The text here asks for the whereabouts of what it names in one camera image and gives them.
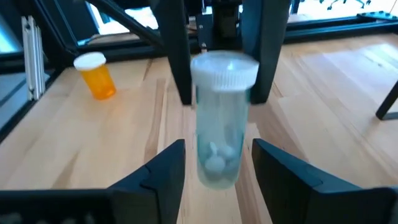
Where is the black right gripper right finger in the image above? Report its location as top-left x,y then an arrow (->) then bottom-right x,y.
251,138 -> 398,224

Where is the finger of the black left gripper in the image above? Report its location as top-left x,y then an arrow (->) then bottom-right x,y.
242,0 -> 292,105
154,0 -> 193,106

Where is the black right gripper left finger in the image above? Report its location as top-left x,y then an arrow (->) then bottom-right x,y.
0,138 -> 187,224

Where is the white bottle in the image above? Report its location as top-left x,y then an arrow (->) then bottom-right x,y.
190,50 -> 260,191

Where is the silver aluminium extrusion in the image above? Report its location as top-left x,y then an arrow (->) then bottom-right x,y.
21,15 -> 47,101

